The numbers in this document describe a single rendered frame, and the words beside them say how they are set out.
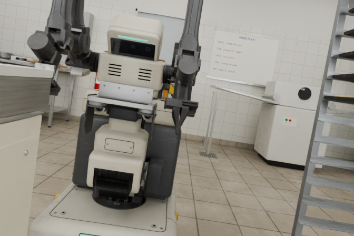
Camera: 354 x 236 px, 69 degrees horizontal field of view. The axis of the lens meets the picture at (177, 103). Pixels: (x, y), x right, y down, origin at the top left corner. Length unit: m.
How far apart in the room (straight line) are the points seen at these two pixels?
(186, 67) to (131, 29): 0.37
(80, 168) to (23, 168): 1.09
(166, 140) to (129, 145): 0.30
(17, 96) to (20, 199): 0.14
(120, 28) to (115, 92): 0.25
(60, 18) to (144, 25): 0.32
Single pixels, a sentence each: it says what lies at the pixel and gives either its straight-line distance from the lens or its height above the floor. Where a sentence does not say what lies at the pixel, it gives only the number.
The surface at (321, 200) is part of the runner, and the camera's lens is 1.35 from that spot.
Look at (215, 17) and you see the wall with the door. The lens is 4.65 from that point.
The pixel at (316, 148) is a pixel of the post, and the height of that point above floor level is 0.74.
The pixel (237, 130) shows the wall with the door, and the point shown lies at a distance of 4.65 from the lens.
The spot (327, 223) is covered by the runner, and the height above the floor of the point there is 0.42.
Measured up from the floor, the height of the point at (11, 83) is 0.88.
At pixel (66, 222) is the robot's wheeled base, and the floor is 0.28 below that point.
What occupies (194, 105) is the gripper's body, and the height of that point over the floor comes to 0.86.
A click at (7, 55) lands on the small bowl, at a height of 0.94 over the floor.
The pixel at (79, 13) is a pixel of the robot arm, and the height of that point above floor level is 1.11.
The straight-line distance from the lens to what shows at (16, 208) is 0.41.
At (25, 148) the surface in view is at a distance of 0.39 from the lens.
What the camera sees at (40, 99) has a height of 0.86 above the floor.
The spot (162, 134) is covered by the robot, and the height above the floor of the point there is 0.64.
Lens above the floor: 0.91
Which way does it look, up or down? 4 degrees down
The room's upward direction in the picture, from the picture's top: 9 degrees clockwise
